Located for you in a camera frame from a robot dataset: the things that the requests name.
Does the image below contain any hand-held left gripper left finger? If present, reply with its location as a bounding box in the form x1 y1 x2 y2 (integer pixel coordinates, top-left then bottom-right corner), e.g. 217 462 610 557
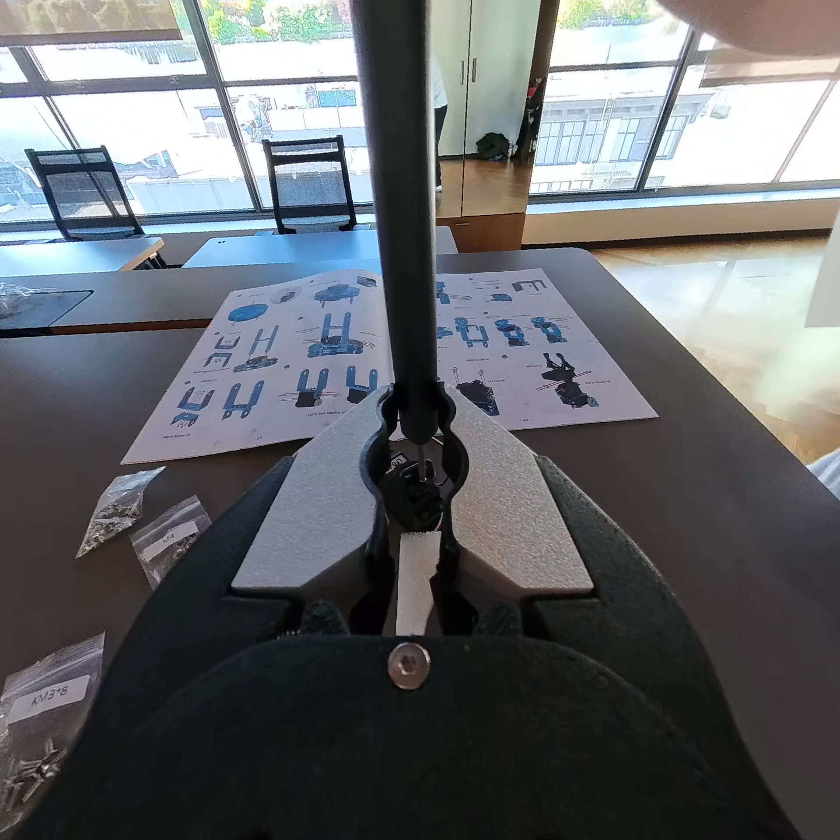
231 385 399 636

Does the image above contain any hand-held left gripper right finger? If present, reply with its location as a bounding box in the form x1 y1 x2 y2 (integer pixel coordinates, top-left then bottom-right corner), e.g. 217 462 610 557
430 386 595 636

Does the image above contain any black servo motor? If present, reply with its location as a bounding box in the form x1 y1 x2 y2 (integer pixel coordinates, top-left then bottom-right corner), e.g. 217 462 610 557
384 449 455 534

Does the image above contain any black screwdriver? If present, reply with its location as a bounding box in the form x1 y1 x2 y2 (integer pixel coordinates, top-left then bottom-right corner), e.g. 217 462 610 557
350 0 439 490

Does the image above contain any person's right forearm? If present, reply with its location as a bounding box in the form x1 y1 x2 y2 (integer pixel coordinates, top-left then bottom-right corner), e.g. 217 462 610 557
656 0 840 59

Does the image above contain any adjoining dark desk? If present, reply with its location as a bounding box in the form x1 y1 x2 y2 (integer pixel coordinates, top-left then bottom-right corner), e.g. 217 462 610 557
0 247 631 337

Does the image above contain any assembly instruction sheet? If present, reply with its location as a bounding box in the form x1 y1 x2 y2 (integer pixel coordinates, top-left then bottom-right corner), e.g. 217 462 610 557
121 268 659 466

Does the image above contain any clear screw bag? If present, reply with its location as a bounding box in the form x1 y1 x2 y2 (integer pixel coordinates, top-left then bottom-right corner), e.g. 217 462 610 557
75 466 167 560
129 495 212 590
0 632 106 834

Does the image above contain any light grey table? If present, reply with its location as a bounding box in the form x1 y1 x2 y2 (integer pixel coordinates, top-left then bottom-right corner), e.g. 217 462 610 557
0 235 165 278
182 226 458 269

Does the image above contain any person's light clothing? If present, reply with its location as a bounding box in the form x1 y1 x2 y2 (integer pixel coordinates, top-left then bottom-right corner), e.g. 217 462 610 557
808 448 840 516

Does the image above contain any black mesh chair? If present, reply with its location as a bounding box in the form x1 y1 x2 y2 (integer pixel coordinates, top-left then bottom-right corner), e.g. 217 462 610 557
24 146 147 242
261 134 358 236

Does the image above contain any crumpled clear plastic bag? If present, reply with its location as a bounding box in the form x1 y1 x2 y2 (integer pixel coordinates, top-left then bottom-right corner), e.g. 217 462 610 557
0 282 42 320

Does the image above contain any white cabinet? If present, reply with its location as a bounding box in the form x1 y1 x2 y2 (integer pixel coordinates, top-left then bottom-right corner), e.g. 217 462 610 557
430 0 542 158

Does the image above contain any beige roller blind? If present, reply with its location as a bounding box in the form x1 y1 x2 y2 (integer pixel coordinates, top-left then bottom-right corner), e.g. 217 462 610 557
0 0 185 47
699 36 840 89

